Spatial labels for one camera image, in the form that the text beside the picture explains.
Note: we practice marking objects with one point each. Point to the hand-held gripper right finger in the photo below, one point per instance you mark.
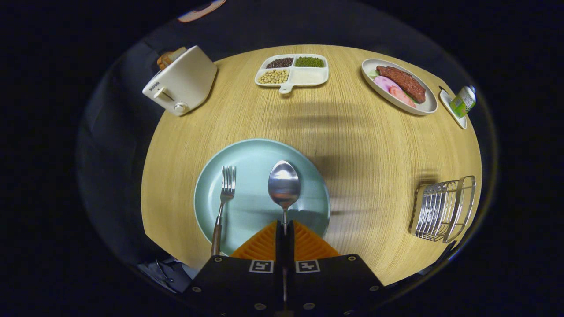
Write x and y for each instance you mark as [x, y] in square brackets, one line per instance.
[330, 286]

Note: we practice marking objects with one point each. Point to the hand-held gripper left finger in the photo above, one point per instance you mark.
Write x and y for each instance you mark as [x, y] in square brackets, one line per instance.
[238, 286]

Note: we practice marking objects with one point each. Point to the metal spoon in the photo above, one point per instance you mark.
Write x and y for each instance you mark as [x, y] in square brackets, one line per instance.
[284, 185]

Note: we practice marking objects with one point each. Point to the grey fabric with metal clip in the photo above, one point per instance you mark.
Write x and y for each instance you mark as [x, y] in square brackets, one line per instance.
[172, 275]

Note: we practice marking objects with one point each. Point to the light green round plate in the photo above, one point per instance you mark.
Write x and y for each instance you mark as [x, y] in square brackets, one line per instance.
[251, 211]

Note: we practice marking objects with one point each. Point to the white oval plate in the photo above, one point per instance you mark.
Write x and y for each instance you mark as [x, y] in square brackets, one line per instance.
[426, 106]

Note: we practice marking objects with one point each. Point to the pink ham slices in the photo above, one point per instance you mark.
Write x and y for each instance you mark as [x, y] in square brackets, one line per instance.
[387, 86]

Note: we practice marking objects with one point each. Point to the white toaster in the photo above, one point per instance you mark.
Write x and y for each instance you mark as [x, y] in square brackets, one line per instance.
[185, 83]

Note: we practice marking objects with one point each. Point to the white divided dish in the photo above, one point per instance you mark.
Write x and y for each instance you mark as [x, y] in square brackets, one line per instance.
[308, 77]

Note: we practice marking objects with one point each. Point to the pile of yellow soybeans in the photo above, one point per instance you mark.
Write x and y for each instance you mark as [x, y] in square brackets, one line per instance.
[273, 77]

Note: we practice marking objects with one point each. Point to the brown steak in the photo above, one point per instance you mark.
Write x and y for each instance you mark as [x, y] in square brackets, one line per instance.
[403, 82]

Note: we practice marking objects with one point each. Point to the small white tray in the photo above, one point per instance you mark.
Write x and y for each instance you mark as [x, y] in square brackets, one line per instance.
[449, 103]

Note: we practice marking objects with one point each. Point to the pile of green mung beans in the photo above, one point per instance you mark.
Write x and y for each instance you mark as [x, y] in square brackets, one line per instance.
[309, 62]

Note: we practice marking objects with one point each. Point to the small green bottle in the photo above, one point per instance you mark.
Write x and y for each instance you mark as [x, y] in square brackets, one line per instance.
[462, 102]

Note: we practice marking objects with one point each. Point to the pile of dark red beans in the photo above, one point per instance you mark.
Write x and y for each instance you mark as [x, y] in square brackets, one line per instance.
[280, 63]

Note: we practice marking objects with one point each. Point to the toasted bread slices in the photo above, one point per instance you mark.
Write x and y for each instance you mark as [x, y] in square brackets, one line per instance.
[169, 57]

